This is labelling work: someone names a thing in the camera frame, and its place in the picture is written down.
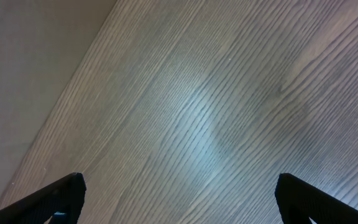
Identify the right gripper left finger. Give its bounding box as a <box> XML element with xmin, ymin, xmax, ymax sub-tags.
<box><xmin>0</xmin><ymin>172</ymin><xmax>86</xmax><ymax>224</ymax></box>

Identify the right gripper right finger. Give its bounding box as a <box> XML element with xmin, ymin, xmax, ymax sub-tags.
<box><xmin>275</xmin><ymin>173</ymin><xmax>358</xmax><ymax>224</ymax></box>

